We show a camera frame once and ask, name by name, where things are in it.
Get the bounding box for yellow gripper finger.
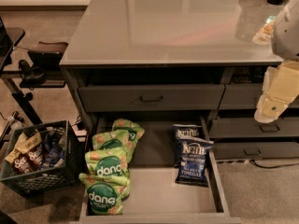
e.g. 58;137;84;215
254;97;288;123

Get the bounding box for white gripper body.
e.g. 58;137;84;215
263;60;299;106

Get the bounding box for blue kettle chip bag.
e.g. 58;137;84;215
172;124;202;168
176;136;213;187

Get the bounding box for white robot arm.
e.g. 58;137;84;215
252;0;299;123

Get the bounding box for grey top right drawer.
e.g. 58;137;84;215
220;83;263;110

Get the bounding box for grey bottom right drawer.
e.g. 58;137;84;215
212;142;299;160

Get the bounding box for grey middle right drawer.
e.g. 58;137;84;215
209;118;299;138

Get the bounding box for rear green Dang chip bag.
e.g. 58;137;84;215
112;119;145;162

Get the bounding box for green dang chip bag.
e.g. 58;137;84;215
92;130;130;150
85;147;129;176
79;173;129;216
112;119;145;162

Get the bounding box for grey counter cabinet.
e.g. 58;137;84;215
59;0;299;165

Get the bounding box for open grey middle drawer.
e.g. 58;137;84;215
70;119;241;224

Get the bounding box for grey top left drawer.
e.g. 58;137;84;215
78;84;224;112

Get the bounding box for front green Dang chip bag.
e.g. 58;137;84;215
79;173;129;216

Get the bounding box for yellow snack bag in crate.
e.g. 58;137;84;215
5;133;42;164

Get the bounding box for red brown snack bag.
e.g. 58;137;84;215
13;150;43;174

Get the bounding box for blue snack bags in crate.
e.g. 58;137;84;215
39;128;65;170

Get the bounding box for dark green plastic crate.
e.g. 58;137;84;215
1;120;83;198

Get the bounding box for black tool on shelf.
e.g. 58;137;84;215
19;60;45;83

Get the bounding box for black floor cable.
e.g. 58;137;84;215
249;159;299;170

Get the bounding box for black desk frame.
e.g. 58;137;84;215
0;18;65;124

